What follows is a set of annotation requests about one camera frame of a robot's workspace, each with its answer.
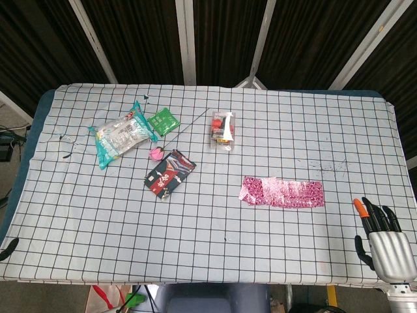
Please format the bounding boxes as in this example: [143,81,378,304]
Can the green plastic object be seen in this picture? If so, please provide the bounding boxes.
[125,292,146,308]

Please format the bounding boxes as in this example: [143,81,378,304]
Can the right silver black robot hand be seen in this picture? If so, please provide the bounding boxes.
[353,196,412,283]

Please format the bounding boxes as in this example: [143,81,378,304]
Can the clear box with red toy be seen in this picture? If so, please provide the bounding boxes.
[210,110,237,153]

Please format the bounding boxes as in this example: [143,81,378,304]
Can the black device with cables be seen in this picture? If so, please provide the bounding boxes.
[0,125,27,162]

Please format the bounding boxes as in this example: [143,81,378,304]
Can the paper bag with red handles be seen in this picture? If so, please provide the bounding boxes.
[85,284,133,313]

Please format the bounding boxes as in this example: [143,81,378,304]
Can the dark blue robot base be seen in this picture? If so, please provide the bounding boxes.
[152,282,271,313]

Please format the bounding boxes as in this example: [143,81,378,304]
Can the green sachet packet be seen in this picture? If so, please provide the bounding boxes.
[147,107,181,137]

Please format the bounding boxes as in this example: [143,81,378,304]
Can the pink paper rose black stem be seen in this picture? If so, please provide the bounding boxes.
[149,109,212,162]

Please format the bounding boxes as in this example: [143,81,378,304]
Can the dark packet with red print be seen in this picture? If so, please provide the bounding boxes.
[143,149,197,201]

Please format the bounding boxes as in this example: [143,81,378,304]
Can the teal silver snack bag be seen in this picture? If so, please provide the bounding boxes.
[88,100,159,171]

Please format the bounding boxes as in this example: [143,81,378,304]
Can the yellow bar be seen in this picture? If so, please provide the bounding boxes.
[326,285,338,307]

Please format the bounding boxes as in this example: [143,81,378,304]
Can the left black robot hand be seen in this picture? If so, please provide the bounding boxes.
[0,237,20,261]

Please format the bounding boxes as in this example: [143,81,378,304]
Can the white black checkered tablecloth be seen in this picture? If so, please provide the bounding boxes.
[0,83,409,290]

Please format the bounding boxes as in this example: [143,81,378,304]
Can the white metal frame post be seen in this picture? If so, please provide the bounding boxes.
[234,0,278,89]
[0,90,35,127]
[68,0,119,85]
[175,0,197,86]
[328,0,412,91]

